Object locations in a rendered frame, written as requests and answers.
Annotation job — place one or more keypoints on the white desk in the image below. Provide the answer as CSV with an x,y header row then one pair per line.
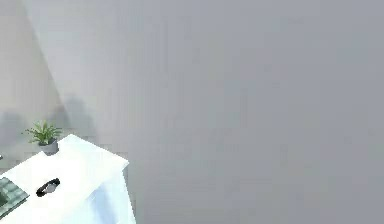
x,y
83,180

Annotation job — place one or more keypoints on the green plant in grey pot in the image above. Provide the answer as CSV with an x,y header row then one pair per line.
x,y
46,138

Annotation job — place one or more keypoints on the black wristwatch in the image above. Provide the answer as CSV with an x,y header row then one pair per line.
x,y
48,187

